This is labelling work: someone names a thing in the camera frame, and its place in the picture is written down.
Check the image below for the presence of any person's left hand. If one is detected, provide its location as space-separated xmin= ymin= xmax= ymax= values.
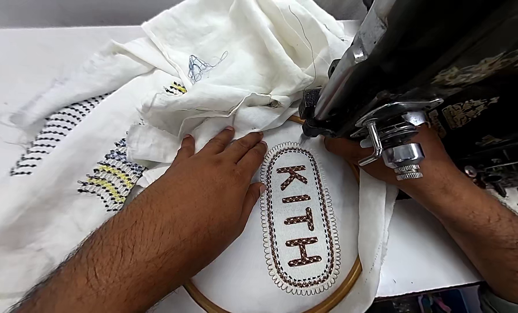
xmin=155 ymin=126 xmax=267 ymax=249

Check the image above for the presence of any person's right hand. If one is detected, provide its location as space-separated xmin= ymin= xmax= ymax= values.
xmin=324 ymin=125 xmax=457 ymax=201

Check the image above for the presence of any white embroidered fabric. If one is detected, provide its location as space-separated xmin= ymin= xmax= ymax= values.
xmin=0 ymin=0 xmax=399 ymax=313

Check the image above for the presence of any wooden embroidery hoop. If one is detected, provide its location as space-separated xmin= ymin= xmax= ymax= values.
xmin=183 ymin=115 xmax=362 ymax=313

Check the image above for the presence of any person's left forearm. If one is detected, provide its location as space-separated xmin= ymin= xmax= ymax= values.
xmin=10 ymin=174 xmax=225 ymax=313

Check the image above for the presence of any person's right forearm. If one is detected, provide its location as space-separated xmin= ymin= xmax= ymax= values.
xmin=409 ymin=165 xmax=518 ymax=313

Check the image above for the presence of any blue tangled thread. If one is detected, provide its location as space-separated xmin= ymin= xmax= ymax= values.
xmin=188 ymin=51 xmax=229 ymax=84

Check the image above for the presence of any long dark loose thread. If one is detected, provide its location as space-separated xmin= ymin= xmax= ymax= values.
xmin=289 ymin=5 xmax=316 ymax=93

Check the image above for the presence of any black sewing machine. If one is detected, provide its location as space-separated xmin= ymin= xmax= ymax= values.
xmin=299 ymin=0 xmax=518 ymax=229

